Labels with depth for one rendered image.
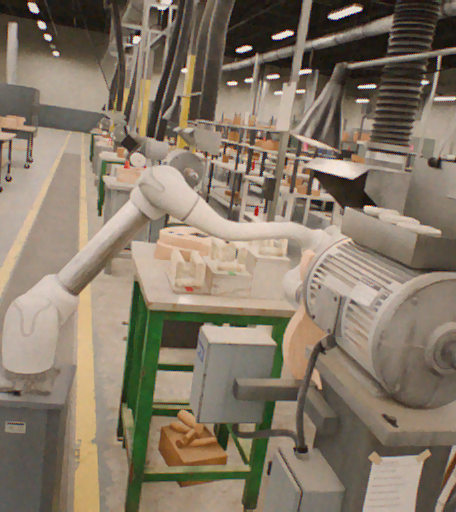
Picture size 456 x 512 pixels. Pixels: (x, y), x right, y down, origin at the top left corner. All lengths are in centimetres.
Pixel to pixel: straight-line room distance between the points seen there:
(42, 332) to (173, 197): 57
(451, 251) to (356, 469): 44
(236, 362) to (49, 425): 78
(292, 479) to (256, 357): 26
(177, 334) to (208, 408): 270
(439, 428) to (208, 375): 48
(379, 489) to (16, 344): 111
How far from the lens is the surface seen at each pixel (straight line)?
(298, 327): 149
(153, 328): 202
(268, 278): 217
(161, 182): 168
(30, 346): 176
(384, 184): 132
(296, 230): 180
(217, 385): 124
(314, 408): 119
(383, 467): 114
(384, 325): 98
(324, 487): 116
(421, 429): 103
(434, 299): 100
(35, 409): 180
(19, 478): 193
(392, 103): 138
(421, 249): 102
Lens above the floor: 157
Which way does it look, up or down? 13 degrees down
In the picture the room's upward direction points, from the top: 9 degrees clockwise
